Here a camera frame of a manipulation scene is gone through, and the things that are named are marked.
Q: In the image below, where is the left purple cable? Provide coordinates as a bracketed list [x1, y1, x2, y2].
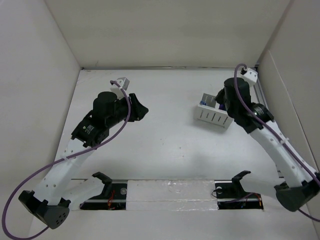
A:
[1, 79, 133, 240]

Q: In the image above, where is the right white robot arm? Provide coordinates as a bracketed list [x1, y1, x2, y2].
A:
[215, 77, 320, 212]

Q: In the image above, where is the purple cable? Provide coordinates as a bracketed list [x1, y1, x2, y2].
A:
[234, 63, 320, 222]
[1, 79, 133, 240]

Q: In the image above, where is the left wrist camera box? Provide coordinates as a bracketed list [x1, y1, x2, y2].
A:
[110, 77, 130, 95]

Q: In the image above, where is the purple cap highlighter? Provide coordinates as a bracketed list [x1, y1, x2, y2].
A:
[219, 104, 226, 111]

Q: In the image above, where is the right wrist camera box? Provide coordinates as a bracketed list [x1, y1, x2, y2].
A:
[240, 68, 258, 86]

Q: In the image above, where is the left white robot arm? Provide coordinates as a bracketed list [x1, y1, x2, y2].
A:
[18, 91, 149, 230]

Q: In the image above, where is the clear bottle blue cap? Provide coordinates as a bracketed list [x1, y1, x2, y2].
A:
[199, 99, 207, 106]

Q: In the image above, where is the aluminium rail right side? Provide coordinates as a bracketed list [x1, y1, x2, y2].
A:
[253, 78, 268, 108]

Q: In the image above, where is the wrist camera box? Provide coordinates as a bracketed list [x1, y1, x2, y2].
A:
[240, 68, 258, 86]
[110, 77, 130, 95]

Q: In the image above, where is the white two-slot organizer box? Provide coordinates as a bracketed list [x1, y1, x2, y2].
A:
[194, 93, 234, 129]

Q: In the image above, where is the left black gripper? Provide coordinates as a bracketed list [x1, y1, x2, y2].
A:
[106, 93, 148, 128]

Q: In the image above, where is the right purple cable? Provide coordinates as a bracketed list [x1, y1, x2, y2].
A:
[234, 63, 320, 222]

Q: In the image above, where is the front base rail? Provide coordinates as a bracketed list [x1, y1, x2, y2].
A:
[80, 180, 263, 212]

